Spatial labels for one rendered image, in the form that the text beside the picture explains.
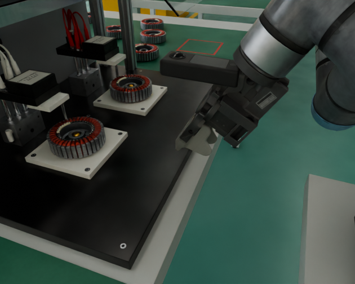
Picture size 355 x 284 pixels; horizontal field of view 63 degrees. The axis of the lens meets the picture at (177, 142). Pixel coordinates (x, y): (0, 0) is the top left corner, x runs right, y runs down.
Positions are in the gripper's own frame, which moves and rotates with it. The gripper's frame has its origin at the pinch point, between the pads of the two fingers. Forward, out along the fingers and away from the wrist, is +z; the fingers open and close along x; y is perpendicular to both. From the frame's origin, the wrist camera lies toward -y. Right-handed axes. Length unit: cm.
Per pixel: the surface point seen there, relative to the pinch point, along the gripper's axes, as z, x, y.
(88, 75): 18.6, 22.9, -28.6
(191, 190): 6.5, -1.5, 7.6
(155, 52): 20, 58, -22
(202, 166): 6.5, 5.7, 7.6
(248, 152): 69, 113, 49
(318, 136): 49, 146, 85
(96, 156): 13.4, -2.2, -11.1
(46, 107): 9.1, -2.9, -23.3
